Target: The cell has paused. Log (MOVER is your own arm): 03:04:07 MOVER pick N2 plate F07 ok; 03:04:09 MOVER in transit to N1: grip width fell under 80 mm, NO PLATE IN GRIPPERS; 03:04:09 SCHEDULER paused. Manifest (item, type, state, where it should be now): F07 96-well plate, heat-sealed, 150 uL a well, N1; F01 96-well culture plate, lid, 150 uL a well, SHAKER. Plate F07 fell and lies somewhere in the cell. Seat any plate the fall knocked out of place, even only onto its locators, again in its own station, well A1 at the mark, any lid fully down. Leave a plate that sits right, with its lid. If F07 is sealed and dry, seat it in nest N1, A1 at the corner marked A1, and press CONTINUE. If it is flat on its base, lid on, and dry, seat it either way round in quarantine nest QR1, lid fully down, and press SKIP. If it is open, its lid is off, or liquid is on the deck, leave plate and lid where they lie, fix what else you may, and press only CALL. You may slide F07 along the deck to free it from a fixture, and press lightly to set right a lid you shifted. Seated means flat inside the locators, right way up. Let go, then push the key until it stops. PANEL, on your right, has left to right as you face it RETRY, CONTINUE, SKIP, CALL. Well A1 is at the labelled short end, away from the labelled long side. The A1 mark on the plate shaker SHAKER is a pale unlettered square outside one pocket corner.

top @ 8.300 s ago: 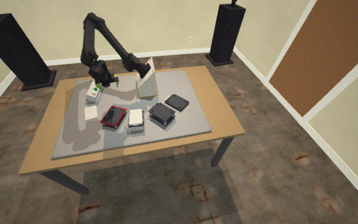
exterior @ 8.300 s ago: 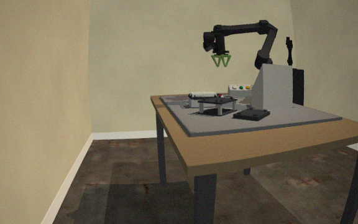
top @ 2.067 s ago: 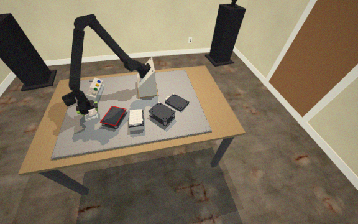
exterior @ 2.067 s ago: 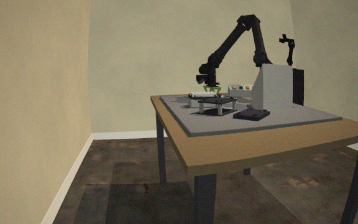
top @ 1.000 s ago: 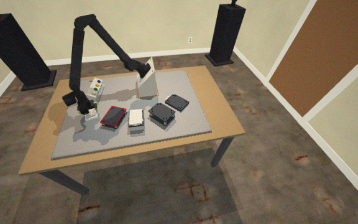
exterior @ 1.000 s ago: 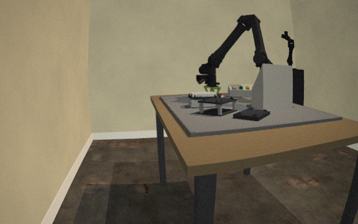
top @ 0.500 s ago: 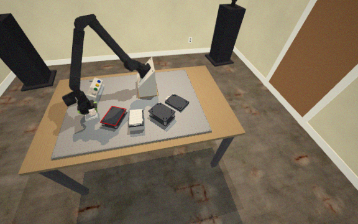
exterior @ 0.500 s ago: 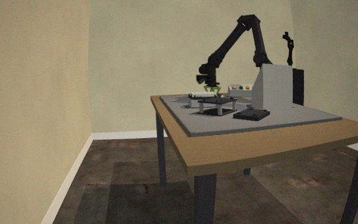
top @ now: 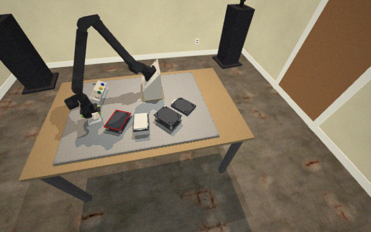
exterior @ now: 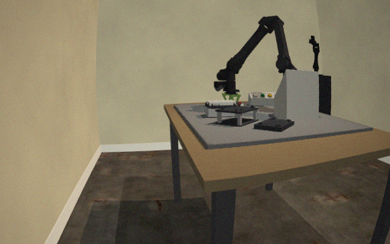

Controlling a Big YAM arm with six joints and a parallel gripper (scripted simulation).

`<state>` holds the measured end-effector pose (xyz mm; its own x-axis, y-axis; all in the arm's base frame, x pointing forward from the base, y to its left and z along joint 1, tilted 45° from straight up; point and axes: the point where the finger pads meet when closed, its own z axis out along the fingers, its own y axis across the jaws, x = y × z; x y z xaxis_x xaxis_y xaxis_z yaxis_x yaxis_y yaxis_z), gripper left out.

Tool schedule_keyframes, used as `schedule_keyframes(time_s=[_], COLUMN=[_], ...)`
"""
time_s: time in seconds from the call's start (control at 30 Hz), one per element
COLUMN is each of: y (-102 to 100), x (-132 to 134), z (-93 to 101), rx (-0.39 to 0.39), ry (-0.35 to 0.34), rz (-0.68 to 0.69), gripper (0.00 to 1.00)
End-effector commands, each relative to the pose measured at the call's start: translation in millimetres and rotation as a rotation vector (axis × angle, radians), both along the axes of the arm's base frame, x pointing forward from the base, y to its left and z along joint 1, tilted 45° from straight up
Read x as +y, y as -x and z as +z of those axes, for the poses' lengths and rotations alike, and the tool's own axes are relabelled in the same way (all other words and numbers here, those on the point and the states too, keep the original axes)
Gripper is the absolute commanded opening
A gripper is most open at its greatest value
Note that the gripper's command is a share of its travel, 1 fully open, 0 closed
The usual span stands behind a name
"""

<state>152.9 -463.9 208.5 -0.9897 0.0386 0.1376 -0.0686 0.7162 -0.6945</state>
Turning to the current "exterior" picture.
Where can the white button panel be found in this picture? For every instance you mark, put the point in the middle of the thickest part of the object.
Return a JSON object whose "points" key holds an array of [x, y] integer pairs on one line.
{"points": [[261, 98]]}

